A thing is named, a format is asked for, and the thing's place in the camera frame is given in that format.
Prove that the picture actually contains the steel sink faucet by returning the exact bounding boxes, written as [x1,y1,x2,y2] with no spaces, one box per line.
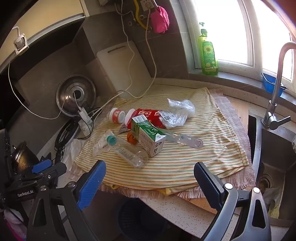
[261,42,296,131]

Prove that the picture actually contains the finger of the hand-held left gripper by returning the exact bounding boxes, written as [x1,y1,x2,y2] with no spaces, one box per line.
[14,153,52,180]
[23,162,67,189]

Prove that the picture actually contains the yellow striped cloth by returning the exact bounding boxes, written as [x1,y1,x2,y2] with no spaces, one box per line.
[74,88,250,189]

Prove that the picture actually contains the small white red-label cup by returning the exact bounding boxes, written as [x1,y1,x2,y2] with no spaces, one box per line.
[109,108,126,124]

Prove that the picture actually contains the green milk carton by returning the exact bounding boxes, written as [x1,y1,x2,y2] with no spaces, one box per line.
[131,115,167,157]

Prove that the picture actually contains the clear plastic strip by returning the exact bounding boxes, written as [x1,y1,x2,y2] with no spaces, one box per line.
[165,130,204,149]

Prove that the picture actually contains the white charger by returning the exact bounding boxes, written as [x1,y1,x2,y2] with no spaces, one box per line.
[13,27,29,53]

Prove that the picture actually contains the steel pot lid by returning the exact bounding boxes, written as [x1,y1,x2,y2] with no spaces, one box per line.
[56,75,97,116]

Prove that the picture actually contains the yellow hose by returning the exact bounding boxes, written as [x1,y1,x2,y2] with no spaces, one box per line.
[134,0,148,30]

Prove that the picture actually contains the white tissue paper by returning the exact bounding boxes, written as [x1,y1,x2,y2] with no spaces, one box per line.
[61,139,87,172]

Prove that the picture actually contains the steel kitchen sink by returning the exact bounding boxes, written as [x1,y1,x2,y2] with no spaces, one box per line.
[247,115,296,220]

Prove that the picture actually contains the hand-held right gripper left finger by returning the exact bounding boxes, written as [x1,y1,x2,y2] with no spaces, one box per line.
[26,160,107,241]

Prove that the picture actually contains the dark wok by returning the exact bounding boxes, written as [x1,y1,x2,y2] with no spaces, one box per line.
[10,141,40,174]

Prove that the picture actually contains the small blue plastic tray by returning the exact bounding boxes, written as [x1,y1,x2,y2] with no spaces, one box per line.
[262,72,288,98]

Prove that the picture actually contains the red snack bag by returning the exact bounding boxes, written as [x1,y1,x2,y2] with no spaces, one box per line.
[125,108,171,129]

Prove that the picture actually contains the clear plastic wrapper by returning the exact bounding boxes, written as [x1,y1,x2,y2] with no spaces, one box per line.
[92,133,111,157]

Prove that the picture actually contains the white cutting board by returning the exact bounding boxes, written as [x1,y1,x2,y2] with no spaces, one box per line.
[96,40,154,98]

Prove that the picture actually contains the green dish soap bottle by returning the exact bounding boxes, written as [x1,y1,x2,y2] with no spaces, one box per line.
[197,22,219,76]

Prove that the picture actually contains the white wall socket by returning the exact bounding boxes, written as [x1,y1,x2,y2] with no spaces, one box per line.
[140,0,156,11]

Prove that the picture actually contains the pink hanging cloth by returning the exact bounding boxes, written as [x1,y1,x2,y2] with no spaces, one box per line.
[150,6,170,33]

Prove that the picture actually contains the white power plug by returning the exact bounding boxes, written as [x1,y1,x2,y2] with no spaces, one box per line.
[77,108,93,136]

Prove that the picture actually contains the silver foil scrap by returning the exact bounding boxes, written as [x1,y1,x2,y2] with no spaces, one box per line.
[118,124,132,135]

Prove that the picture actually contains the cream wall cabinet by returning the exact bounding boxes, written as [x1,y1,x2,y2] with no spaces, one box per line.
[0,0,102,72]

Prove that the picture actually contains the clear plastic bottle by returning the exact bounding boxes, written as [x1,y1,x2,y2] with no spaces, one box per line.
[105,130,148,169]

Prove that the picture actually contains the white window frame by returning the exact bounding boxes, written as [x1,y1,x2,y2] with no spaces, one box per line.
[180,0,296,81]

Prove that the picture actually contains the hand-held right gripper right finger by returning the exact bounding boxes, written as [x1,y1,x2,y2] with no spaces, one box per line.
[194,162,271,241]

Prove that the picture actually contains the blue plastic waste basket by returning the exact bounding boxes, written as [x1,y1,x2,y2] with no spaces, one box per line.
[118,198,169,241]

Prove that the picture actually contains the white cable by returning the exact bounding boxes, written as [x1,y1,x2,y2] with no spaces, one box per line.
[8,51,81,120]
[91,0,135,118]
[119,8,157,99]

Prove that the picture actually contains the clear plastic bag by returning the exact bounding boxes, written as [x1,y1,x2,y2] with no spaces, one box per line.
[158,98,196,129]

